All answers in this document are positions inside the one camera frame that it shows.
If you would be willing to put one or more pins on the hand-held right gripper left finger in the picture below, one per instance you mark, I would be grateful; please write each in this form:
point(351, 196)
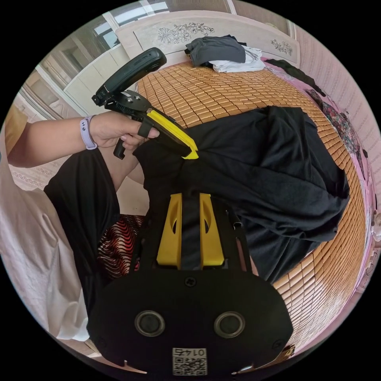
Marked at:
point(168, 238)

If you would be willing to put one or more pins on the person's left hand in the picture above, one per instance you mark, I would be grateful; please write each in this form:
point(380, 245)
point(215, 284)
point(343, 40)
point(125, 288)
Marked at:
point(114, 131)

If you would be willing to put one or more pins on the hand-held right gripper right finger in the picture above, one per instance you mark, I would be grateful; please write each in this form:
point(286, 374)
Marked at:
point(212, 241)

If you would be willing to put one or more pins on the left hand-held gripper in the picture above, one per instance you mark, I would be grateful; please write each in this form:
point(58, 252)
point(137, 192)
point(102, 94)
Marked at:
point(132, 102)

